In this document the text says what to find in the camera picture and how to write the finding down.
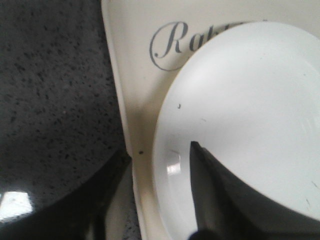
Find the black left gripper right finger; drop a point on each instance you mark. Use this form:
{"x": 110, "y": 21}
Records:
{"x": 226, "y": 208}

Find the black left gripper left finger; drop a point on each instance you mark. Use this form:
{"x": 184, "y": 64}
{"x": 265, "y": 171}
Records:
{"x": 81, "y": 211}

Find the white round plate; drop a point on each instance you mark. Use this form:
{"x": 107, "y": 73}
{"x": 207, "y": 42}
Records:
{"x": 251, "y": 97}

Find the cream rabbit serving tray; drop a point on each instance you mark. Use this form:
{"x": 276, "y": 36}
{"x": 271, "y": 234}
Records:
{"x": 149, "y": 41}

